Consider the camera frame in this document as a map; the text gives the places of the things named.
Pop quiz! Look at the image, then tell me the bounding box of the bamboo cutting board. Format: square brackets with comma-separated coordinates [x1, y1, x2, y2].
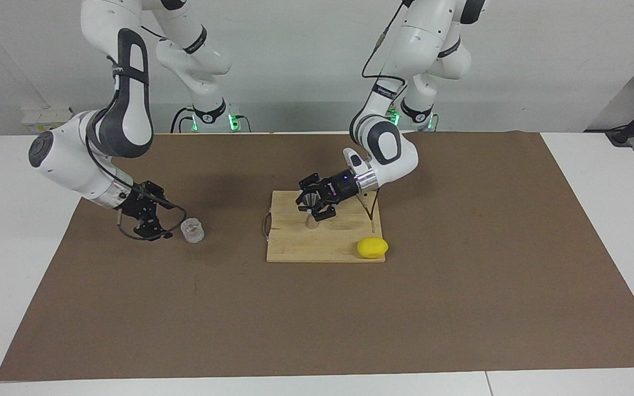
[262, 190, 386, 263]

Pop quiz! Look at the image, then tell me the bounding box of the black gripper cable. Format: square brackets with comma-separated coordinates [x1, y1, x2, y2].
[358, 0, 408, 222]
[85, 132, 188, 241]

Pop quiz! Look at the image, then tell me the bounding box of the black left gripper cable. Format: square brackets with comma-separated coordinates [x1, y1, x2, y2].
[358, 0, 408, 222]

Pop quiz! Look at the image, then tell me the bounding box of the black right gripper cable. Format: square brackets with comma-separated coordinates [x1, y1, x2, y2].
[85, 132, 188, 241]

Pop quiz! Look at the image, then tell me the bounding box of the black right base cable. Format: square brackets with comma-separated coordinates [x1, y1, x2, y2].
[171, 107, 194, 134]

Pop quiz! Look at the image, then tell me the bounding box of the metal hourglass jigger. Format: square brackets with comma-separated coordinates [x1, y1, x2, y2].
[302, 190, 322, 229]

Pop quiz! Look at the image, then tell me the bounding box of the brown table mat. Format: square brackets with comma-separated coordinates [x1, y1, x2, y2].
[0, 131, 634, 381]

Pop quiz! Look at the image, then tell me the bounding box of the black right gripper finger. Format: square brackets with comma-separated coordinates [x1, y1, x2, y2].
[141, 180, 167, 205]
[133, 216, 174, 241]

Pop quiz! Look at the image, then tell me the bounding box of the small clear plastic cup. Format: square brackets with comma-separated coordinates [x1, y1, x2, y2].
[180, 218, 205, 244]

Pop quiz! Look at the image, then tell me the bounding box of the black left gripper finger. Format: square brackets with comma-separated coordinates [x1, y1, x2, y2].
[297, 173, 326, 194]
[309, 199, 341, 222]

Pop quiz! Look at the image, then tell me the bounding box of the yellow lemon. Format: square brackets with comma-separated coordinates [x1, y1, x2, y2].
[357, 237, 389, 259]

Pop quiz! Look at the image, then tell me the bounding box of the white wall socket box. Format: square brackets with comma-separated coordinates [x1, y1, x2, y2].
[21, 107, 82, 134]

